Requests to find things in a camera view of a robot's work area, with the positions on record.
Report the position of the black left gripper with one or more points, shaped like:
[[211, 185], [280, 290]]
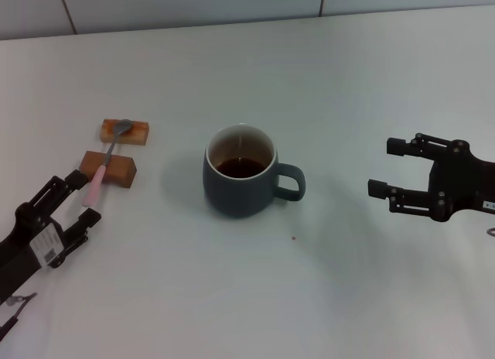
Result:
[[19, 258]]

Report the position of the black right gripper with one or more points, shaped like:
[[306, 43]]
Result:
[[460, 185]]

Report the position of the grey ceramic cup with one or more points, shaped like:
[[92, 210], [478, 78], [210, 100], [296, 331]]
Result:
[[232, 198]]

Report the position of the dark brown wooden block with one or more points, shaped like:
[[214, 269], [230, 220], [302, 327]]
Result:
[[120, 171]]

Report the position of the light orange wooden block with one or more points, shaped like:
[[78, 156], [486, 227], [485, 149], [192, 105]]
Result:
[[133, 136]]

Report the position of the dark coffee liquid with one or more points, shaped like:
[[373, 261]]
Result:
[[241, 169]]

